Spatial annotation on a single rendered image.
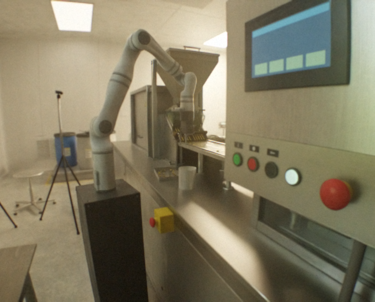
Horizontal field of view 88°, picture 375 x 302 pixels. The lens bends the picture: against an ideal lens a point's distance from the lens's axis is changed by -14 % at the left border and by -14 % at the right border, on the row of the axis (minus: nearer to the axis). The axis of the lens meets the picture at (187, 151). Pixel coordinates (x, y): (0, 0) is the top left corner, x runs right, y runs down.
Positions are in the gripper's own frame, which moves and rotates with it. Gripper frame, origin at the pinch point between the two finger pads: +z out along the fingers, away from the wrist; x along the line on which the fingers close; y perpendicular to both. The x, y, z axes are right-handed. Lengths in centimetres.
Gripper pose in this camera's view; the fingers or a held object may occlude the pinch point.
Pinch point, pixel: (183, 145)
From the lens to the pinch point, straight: 119.5
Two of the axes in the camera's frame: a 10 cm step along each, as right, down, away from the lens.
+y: 8.2, -1.0, 5.6
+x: -5.7, -1.4, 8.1
